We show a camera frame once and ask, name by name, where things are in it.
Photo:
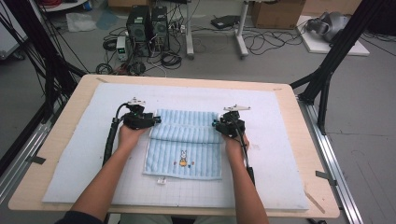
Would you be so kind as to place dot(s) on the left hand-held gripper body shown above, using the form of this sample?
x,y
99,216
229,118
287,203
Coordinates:
x,y
138,120

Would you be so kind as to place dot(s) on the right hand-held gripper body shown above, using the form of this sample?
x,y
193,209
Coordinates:
x,y
231,126

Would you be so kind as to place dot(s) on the blue striped towel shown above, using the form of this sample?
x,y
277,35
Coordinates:
x,y
183,146

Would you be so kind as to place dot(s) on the person's left hand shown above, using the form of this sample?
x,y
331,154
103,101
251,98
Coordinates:
x,y
129,138

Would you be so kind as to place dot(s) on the person's right hand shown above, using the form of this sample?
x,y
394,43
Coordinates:
x,y
235,146

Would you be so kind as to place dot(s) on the white grid mat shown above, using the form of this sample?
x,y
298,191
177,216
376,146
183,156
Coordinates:
x,y
274,155

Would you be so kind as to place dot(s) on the white power supply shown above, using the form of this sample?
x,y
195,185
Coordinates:
x,y
122,48

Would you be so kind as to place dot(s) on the slim black computer tower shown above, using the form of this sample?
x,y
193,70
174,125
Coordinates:
x,y
160,28

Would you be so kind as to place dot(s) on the large black computer tower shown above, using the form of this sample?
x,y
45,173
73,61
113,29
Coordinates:
x,y
138,29

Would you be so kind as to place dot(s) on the white desk leg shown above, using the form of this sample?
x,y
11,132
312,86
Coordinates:
x,y
189,31
241,34

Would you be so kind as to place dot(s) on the flat black device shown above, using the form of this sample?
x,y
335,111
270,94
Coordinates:
x,y
224,21

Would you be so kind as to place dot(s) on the grey tape piece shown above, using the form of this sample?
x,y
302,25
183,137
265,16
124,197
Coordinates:
x,y
325,177

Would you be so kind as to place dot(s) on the black tape piece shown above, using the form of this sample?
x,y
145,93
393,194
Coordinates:
x,y
38,160

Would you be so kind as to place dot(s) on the wooden strip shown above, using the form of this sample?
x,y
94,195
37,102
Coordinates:
x,y
314,202

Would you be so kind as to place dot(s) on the clear plastic bag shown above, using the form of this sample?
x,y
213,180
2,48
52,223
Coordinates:
x,y
80,22

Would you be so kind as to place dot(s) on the person's dark sleeve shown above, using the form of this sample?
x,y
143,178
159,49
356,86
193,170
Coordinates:
x,y
79,218

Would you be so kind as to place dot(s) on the white board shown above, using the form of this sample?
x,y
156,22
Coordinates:
x,y
317,46

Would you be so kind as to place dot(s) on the brown cardboard box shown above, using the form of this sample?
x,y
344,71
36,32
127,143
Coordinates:
x,y
277,14

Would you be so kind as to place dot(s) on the grey headset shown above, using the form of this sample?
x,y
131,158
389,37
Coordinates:
x,y
331,25

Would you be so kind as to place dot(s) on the aluminium rail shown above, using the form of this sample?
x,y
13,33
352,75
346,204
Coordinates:
x,y
21,155
330,161

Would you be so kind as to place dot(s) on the black frame stand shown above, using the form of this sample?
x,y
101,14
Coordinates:
x,y
330,65
37,46

